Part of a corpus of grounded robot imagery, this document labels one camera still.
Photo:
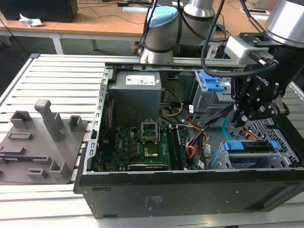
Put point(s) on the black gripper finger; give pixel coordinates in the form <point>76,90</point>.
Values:
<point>266,109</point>
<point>243,95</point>

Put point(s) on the hard disk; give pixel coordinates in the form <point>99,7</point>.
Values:
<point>235,145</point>

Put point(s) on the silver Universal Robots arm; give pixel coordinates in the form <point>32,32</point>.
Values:
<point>166,31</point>

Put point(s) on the grey perforated disk bay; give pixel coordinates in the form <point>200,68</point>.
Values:
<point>273,130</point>

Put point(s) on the black expansion slot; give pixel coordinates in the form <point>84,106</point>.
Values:
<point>147,166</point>

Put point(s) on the blue drive cage latch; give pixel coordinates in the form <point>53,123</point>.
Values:
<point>211,82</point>

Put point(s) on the grey optical drive cage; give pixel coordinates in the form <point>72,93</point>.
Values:
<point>209,102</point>

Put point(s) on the RAM stick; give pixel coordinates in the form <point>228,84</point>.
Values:
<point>181,149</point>

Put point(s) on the grey power supply unit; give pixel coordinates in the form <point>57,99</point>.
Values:
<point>135,97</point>

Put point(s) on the CPU socket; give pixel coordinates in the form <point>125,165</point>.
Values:
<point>151,151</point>

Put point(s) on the black open PC case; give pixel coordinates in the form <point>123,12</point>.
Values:
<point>190,197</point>

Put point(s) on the green motherboard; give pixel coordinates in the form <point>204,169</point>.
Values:
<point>133,147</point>

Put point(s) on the wooden desk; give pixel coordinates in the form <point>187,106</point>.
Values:
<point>95,26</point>

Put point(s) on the grey parts rack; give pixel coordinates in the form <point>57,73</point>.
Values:
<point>45,152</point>

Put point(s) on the black box on desk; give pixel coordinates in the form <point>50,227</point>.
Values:
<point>40,9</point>

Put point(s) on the crumpled white paper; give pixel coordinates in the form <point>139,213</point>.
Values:
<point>31,21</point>

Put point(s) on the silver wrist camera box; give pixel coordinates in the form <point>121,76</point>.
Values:
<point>237,48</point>

